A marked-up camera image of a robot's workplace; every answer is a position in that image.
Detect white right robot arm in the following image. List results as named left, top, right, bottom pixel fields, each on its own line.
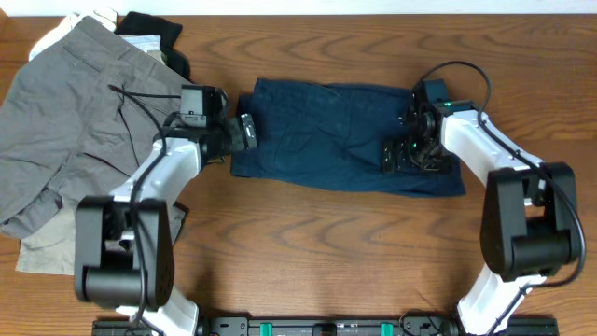
left=381, top=79, right=587, bottom=335

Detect black garment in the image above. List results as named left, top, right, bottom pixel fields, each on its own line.
left=115, top=11, right=190, bottom=79

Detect beige shorts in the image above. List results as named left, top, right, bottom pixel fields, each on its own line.
left=15, top=209, right=76, bottom=275

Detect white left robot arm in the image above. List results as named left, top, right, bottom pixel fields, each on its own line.
left=75, top=85, right=257, bottom=336

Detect navy blue shorts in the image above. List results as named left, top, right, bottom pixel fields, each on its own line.
left=230, top=78, right=465, bottom=197

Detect light blue garment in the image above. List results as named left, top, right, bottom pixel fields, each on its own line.
left=120, top=35, right=163, bottom=61

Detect white garment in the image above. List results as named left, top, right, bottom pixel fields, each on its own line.
left=28, top=6, right=118, bottom=61

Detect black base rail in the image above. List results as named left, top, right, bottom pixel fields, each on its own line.
left=90, top=315, right=560, bottom=336

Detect grey shorts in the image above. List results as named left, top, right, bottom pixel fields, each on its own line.
left=1, top=18, right=186, bottom=239

